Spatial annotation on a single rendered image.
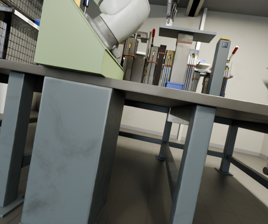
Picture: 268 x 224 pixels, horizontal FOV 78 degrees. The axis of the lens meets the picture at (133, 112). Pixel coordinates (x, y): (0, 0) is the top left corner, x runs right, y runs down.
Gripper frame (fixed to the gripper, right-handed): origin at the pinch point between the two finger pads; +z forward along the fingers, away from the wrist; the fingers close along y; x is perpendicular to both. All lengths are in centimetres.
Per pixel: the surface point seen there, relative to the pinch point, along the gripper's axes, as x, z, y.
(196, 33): -19.2, 5.5, 3.4
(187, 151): -36, 74, -39
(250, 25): -46, -164, 332
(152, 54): 11.4, 18.6, 5.1
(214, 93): -36, 42, 13
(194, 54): -16.2, 12.7, 21.1
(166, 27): -1.8, 5.3, -6.3
